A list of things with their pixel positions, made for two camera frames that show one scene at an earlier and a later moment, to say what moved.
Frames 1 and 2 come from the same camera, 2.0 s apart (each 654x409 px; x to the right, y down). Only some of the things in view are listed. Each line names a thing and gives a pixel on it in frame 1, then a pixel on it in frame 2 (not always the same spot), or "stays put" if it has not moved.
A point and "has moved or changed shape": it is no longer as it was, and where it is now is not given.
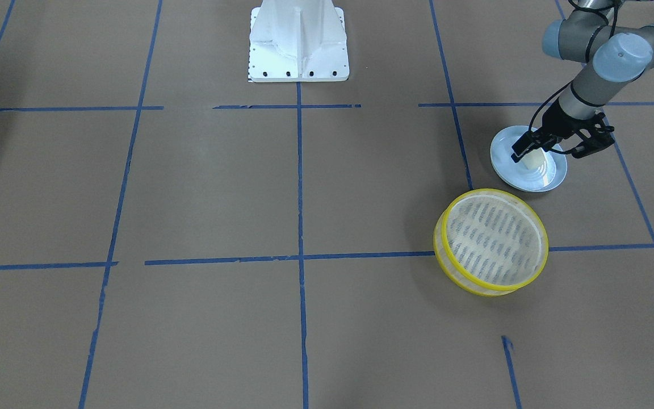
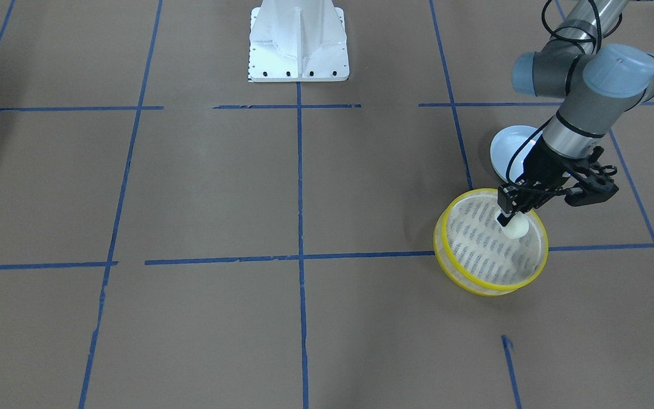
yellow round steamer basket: x=490 y=242 stays put
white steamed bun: x=533 y=160 has moved or changed shape
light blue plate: x=514 y=174 stays put
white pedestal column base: x=298 y=41 stays put
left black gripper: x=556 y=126 → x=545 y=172
